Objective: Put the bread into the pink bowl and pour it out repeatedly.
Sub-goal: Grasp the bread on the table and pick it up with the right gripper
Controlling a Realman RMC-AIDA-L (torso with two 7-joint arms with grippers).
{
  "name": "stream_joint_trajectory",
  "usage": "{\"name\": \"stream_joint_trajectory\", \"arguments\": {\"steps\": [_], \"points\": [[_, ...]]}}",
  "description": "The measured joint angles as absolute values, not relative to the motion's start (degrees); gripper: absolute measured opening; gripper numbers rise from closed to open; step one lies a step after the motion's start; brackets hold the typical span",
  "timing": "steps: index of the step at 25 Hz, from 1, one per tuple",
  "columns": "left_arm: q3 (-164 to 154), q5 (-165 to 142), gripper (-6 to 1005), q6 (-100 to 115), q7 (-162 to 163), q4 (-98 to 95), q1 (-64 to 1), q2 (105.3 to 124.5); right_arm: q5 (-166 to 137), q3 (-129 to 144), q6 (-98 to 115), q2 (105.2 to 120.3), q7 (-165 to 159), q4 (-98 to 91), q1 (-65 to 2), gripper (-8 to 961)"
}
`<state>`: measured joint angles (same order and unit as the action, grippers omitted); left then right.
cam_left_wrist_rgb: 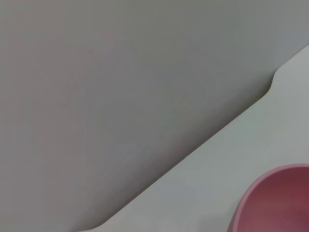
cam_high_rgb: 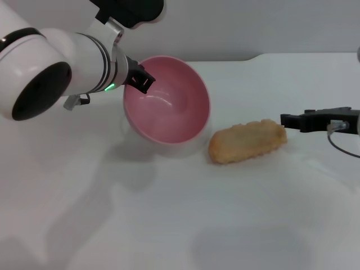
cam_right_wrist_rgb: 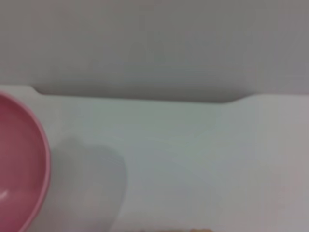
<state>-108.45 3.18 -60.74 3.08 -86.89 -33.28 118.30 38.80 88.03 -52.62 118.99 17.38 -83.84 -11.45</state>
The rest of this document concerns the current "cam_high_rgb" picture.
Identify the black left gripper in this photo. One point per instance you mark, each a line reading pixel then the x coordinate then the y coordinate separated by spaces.
pixel 132 70

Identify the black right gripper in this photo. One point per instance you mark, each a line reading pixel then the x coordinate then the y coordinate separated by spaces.
pixel 337 118

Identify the pink bowl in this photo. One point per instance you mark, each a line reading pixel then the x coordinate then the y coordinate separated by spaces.
pixel 166 109

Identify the ridged golden bread loaf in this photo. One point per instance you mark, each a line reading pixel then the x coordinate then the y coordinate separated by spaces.
pixel 247 140

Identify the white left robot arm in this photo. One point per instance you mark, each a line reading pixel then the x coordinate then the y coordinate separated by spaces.
pixel 56 70

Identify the silver left camera mount bracket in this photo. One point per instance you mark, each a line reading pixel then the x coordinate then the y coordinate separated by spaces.
pixel 108 33

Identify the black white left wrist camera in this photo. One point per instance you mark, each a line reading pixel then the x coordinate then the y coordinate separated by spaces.
pixel 135 8

